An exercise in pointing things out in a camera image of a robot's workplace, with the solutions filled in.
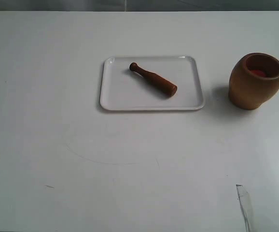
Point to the white backdrop curtain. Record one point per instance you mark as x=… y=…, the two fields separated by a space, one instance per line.
x=139 y=5

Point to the brown wooden mortar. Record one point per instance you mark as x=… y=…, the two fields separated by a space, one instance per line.
x=249 y=91

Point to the clear tape strip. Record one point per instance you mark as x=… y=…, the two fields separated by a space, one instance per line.
x=246 y=207

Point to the white plastic tray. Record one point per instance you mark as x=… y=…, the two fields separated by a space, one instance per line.
x=124 y=90

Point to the brown wooden pestle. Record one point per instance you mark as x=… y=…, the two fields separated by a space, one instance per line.
x=158 y=82

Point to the red object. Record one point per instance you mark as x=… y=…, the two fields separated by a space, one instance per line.
x=259 y=73

